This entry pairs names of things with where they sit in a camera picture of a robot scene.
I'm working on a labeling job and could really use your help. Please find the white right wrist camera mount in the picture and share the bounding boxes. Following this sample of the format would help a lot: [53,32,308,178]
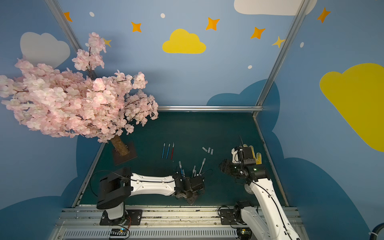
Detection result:
[231,148,240,164]

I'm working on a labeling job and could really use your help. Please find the left green circuit board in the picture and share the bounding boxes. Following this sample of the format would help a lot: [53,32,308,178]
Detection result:
[109,228,130,240]

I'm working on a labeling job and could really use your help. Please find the yellow work glove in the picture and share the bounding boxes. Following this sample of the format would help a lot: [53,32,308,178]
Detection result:
[243,145,262,165]

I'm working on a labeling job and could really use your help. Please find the slanted aluminium frame post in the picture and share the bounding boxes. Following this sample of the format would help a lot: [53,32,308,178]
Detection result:
[45,0,82,52]
[253,0,317,121]

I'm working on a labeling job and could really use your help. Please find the horizontal aluminium frame rail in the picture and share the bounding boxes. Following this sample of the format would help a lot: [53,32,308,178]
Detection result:
[158,106,263,112]

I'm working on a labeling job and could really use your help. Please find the blue carving knife capped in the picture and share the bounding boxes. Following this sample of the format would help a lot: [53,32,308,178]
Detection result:
[179,161,185,177]

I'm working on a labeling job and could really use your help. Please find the left slanted aluminium frame post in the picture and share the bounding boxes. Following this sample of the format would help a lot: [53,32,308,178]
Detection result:
[45,0,82,52]

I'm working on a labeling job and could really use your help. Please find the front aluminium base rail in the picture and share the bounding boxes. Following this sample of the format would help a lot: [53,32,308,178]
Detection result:
[49,205,309,240]

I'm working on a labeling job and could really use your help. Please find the right slanted aluminium frame post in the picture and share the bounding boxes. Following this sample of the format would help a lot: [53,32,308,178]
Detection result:
[253,0,317,121]

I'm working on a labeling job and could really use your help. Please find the pink artificial blossom tree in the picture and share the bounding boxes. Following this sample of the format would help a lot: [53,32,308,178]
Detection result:
[1,33,159,156]

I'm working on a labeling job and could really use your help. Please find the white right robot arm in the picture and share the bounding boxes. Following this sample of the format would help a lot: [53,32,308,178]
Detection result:
[219,145,300,240]

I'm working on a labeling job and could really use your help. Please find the right round green circuit board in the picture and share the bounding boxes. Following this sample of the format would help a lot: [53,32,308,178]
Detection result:
[236,228,253,240]

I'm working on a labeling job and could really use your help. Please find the dark square tree base plate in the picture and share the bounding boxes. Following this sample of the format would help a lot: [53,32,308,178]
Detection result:
[112,142,139,166]

